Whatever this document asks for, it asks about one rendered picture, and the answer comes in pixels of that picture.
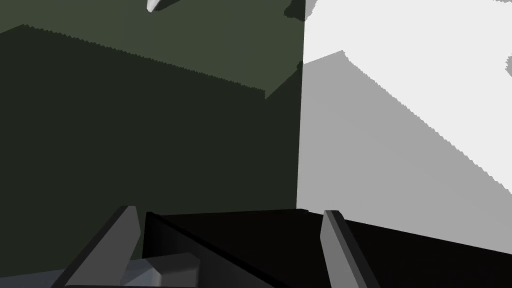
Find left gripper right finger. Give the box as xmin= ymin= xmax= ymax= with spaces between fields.
xmin=319 ymin=209 xmax=382 ymax=288

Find silver door handle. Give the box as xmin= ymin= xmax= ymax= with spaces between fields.
xmin=145 ymin=0 xmax=178 ymax=14

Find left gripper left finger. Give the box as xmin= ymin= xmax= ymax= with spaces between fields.
xmin=51 ymin=205 xmax=142 ymax=288

